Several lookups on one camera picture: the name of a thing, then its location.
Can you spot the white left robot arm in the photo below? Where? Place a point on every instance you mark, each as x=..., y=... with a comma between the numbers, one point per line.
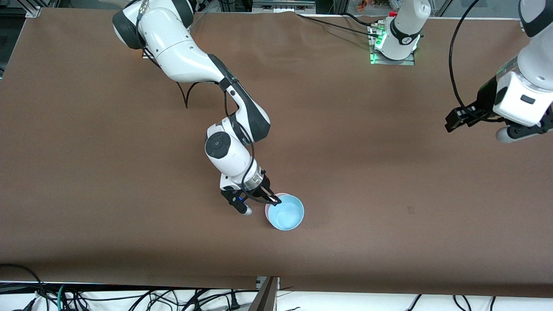
x=525, y=86

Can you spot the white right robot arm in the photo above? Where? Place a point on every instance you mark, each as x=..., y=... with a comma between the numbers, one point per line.
x=173, y=43

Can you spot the pink bowl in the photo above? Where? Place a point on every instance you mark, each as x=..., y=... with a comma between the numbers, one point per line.
x=267, y=208

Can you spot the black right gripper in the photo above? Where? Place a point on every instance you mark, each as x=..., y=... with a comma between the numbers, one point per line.
x=263, y=188

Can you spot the blue bowl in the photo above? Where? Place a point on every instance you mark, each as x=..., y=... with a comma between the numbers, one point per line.
x=289, y=214

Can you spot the grey metal post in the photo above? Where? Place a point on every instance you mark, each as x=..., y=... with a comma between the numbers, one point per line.
x=264, y=298

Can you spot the colourful background objects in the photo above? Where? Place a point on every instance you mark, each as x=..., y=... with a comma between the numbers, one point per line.
x=371, y=4

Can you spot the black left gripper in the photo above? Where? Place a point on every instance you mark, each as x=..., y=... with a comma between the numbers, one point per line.
x=482, y=103

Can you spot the brown table cover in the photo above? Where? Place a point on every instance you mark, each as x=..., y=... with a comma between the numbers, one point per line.
x=345, y=172

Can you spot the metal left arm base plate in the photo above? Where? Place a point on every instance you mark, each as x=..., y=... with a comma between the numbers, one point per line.
x=376, y=60

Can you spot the aluminium frame bar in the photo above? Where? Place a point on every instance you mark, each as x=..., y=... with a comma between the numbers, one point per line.
x=283, y=5

